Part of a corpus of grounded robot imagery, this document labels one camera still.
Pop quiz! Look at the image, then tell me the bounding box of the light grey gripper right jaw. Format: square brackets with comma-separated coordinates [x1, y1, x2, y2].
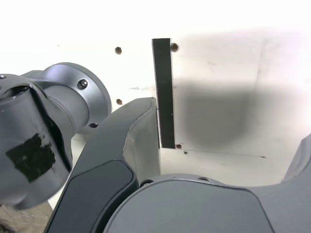
[104, 133, 311, 233]

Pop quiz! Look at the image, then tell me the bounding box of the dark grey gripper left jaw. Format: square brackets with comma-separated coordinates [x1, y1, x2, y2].
[45, 97, 162, 233]

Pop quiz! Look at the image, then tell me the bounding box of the black tape strip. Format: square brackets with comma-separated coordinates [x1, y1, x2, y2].
[152, 37, 176, 149]

